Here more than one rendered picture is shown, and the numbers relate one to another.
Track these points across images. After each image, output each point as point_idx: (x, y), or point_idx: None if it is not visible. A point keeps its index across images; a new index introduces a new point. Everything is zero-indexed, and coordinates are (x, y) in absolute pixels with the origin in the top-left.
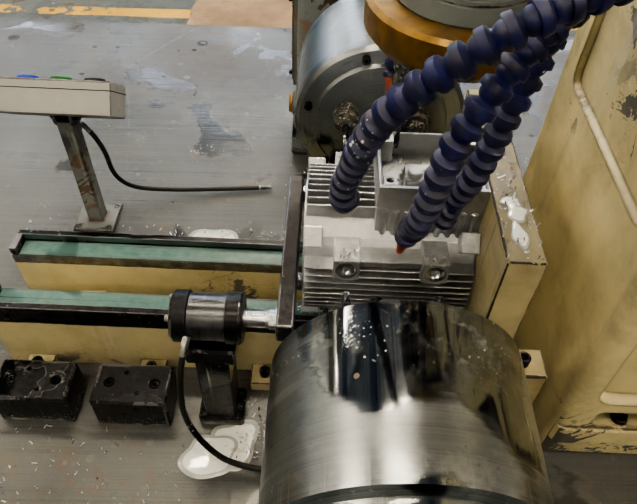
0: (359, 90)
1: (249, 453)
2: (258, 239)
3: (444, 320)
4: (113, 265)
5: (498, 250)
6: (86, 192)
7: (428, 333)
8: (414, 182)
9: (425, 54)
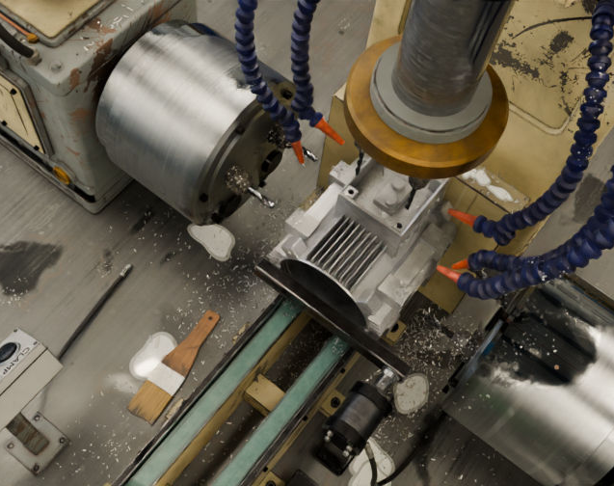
0: (237, 152)
1: (387, 456)
2: (249, 327)
3: (550, 292)
4: (175, 461)
5: (493, 211)
6: (32, 438)
7: (556, 309)
8: (396, 207)
9: (466, 167)
